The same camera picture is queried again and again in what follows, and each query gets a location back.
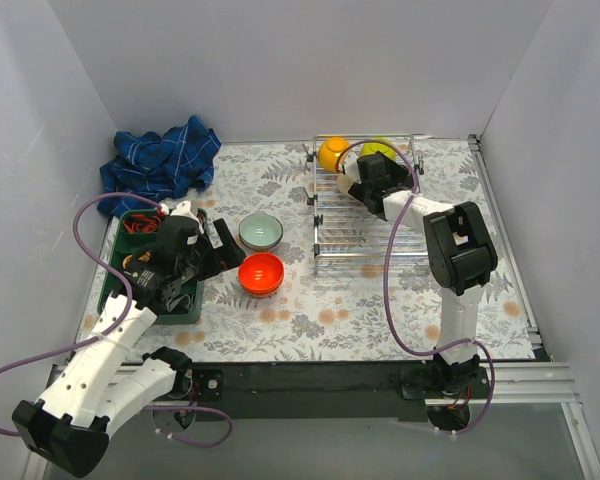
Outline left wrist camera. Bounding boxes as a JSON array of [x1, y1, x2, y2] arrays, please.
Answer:
[[159, 200, 207, 231]]

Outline metal dish rack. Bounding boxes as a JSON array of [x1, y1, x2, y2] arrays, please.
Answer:
[[303, 135, 427, 274]]

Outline lime green bowl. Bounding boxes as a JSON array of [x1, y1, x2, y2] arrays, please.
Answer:
[[359, 137, 396, 161]]

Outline yellow bowl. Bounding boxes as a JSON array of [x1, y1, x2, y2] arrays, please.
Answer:
[[318, 136, 349, 173]]

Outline blue plaid cloth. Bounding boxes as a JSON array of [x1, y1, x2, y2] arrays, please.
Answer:
[[100, 115, 221, 203]]

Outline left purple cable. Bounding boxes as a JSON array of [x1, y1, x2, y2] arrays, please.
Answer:
[[0, 192, 234, 449]]

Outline orange hair ties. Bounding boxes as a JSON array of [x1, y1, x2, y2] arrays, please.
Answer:
[[123, 213, 164, 235]]

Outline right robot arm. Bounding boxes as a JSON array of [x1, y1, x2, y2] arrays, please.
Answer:
[[339, 153, 498, 398]]

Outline black base bar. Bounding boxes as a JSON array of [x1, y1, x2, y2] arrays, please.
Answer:
[[190, 361, 450, 422]]

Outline green compartment organizer tray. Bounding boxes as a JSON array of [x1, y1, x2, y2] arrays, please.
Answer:
[[109, 209, 204, 326]]

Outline cream bird pattern bowl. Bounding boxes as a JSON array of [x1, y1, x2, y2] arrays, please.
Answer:
[[336, 158, 360, 197]]

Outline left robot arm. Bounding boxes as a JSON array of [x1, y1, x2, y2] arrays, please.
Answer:
[[12, 213, 246, 478]]

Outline light teal bowl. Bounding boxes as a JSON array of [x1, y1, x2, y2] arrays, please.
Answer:
[[239, 213, 284, 240]]

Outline brown floral pattern bowl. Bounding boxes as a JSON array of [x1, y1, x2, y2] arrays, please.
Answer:
[[241, 236, 282, 252]]

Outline orange bowl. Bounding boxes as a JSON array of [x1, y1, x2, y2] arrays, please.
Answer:
[[238, 252, 285, 286], [242, 280, 282, 298]]

